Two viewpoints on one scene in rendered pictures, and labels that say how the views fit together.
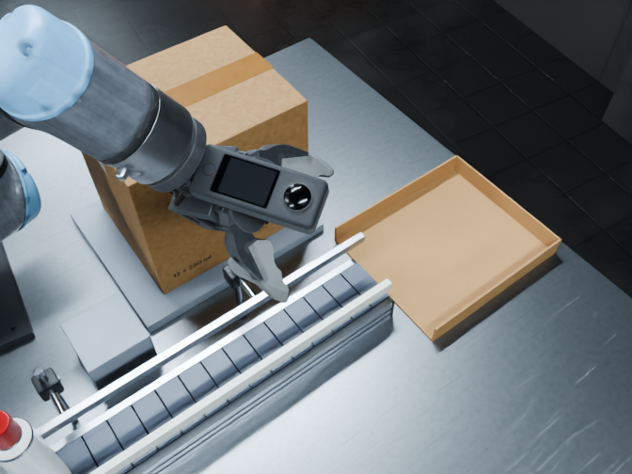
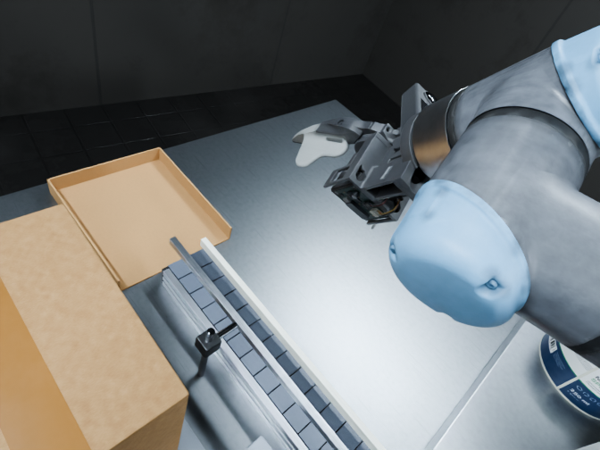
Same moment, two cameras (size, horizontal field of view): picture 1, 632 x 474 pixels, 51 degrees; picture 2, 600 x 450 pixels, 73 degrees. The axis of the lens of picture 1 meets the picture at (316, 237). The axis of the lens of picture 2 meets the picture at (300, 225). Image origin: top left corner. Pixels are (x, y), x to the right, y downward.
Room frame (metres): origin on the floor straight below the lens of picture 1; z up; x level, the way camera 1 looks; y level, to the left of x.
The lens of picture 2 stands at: (0.62, 0.40, 1.56)
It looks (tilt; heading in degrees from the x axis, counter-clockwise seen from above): 46 degrees down; 247
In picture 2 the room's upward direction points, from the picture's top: 22 degrees clockwise
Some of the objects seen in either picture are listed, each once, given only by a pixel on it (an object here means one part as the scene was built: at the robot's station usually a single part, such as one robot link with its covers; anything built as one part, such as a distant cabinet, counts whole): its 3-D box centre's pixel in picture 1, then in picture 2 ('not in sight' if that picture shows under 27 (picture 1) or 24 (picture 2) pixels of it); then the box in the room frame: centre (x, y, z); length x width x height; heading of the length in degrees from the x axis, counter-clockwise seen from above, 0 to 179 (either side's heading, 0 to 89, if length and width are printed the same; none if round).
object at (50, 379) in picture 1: (64, 408); not in sight; (0.37, 0.35, 0.91); 0.07 x 0.03 x 0.17; 37
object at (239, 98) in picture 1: (195, 159); (28, 391); (0.78, 0.20, 0.99); 0.30 x 0.24 x 0.27; 126
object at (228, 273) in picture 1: (246, 298); (215, 346); (0.55, 0.11, 0.91); 0.07 x 0.03 x 0.17; 37
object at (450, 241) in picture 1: (446, 240); (142, 210); (0.71, -0.23, 0.85); 0.30 x 0.26 x 0.04; 127
